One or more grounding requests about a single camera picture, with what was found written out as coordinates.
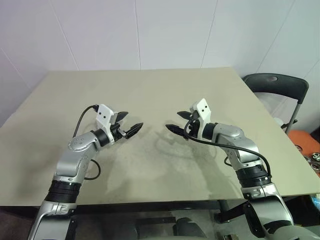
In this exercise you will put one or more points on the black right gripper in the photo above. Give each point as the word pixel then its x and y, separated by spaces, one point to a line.
pixel 193 130

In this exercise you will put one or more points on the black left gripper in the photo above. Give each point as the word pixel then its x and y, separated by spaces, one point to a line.
pixel 116 131

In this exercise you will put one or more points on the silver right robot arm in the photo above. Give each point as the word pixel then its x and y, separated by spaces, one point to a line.
pixel 232 135

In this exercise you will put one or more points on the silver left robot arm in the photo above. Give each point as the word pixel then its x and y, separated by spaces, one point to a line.
pixel 72 160

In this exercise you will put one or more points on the black flat bar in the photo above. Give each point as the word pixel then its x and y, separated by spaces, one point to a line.
pixel 155 220

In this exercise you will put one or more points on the black folding chair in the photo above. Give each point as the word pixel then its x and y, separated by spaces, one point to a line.
pixel 275 85

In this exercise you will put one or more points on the dark rounded shape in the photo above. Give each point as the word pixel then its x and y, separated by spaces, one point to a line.
pixel 187 228

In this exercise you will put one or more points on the orange rounded object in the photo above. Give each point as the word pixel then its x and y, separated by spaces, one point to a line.
pixel 301 138

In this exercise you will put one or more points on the small chrome toy wheel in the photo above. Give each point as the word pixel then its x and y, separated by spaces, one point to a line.
pixel 315 158

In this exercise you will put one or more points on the blue plastic item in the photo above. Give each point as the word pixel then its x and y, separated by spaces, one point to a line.
pixel 316 201

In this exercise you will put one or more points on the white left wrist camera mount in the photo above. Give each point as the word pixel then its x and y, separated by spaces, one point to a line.
pixel 103 115

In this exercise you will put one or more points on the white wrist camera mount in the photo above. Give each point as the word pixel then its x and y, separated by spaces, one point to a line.
pixel 203 107
pixel 103 115

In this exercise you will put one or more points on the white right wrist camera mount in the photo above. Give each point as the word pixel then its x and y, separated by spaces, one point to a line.
pixel 203 107

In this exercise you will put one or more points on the black table frame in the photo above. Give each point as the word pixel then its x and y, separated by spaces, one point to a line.
pixel 150 206

